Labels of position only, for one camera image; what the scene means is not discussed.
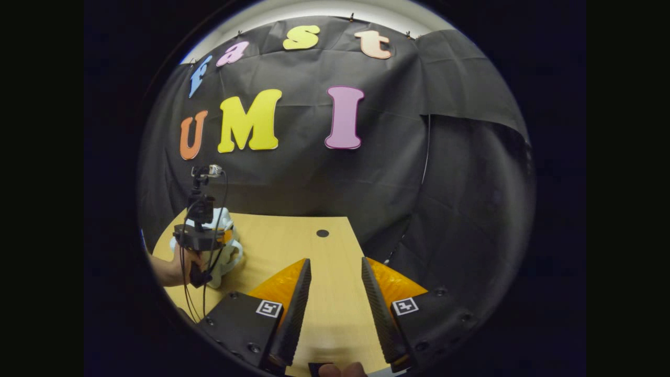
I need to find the light blue suitcase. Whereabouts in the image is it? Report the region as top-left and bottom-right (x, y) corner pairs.
(169, 207), (244, 290)

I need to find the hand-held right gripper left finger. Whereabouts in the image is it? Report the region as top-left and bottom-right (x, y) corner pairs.
(195, 258), (312, 375)

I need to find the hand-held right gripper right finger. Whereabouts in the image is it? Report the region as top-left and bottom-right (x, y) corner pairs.
(361, 256), (485, 372)

